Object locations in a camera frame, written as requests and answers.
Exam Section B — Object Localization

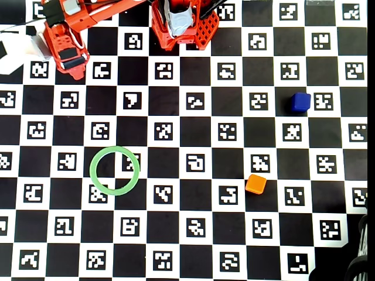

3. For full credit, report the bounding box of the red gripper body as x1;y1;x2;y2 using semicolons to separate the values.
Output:
43;24;90;71

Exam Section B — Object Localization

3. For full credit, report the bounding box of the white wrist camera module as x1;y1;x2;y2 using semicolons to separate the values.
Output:
0;25;51;76

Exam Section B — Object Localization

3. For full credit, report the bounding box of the black white marker board mat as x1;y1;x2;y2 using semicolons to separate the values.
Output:
0;0;369;281

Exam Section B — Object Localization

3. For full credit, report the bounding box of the blue cube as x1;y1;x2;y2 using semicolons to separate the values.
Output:
290;92;312;113

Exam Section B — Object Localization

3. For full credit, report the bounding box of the orange cube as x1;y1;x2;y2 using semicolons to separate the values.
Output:
244;173;268;195

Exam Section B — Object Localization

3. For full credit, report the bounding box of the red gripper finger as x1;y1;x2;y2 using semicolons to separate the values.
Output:
57;64;88;81

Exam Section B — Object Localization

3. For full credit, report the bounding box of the grey duct tape patch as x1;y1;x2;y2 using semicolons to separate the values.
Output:
167;7;196;37

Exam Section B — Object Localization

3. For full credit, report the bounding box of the green ring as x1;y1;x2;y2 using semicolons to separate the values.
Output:
89;145;141;196

